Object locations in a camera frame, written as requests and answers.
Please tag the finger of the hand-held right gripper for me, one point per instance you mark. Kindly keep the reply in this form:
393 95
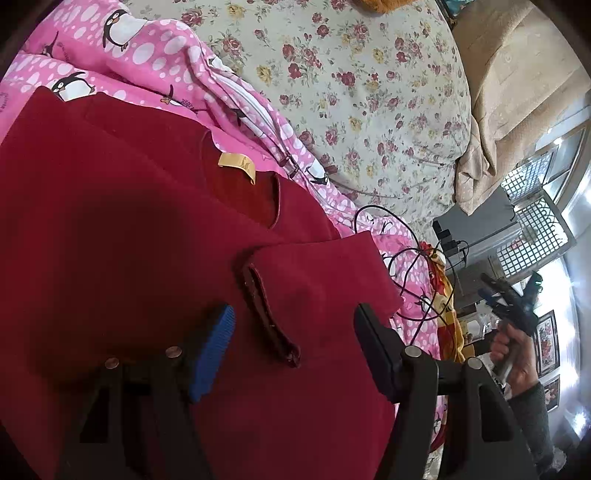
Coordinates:
490 302
496 282

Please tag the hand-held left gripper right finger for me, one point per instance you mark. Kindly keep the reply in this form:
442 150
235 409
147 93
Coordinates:
372 347

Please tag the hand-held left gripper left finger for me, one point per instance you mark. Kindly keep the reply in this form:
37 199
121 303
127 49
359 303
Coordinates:
213 347

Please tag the dark red sweater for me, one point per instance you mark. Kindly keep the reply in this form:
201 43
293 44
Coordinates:
152 258

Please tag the person's right forearm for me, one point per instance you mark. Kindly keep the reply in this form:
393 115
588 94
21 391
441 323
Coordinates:
533 422

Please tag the person's right hand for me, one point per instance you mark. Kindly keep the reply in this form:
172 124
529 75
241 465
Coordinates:
519 357

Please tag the large framed flower picture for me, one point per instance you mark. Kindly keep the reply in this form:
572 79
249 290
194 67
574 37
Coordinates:
547 342

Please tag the red and yellow cloth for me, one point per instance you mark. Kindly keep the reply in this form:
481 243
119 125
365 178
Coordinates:
445 295

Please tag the grey cabinet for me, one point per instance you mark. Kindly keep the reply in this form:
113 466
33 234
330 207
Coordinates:
480 221

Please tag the window with metal grille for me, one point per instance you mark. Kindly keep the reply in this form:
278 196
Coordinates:
535 226

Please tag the small framed picture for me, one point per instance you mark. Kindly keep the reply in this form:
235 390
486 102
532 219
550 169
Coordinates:
552 392

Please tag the beige curtain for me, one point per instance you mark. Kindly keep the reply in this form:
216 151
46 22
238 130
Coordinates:
503 97

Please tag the floral quilt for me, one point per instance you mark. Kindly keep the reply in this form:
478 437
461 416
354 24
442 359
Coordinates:
369 97

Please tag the orange checkered cushion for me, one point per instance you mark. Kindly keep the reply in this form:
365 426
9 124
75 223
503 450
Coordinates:
392 4

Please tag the pink penguin print blanket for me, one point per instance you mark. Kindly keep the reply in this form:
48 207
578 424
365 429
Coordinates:
152 50

